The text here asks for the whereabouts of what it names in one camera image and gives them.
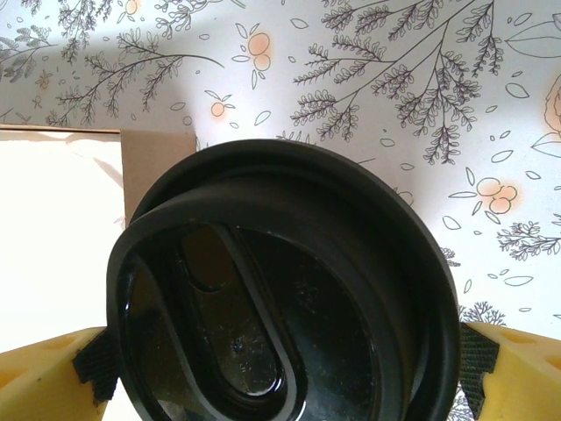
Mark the black plastic cup lid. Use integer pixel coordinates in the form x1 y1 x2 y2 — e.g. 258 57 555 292
107 138 461 421

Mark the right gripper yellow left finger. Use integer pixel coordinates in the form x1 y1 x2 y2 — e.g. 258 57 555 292
0 326 119 421

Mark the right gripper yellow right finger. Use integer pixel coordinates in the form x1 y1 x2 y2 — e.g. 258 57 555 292
458 322 561 421

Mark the brown cardboard napkin box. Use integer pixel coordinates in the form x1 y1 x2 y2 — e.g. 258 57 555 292
0 125 197 229

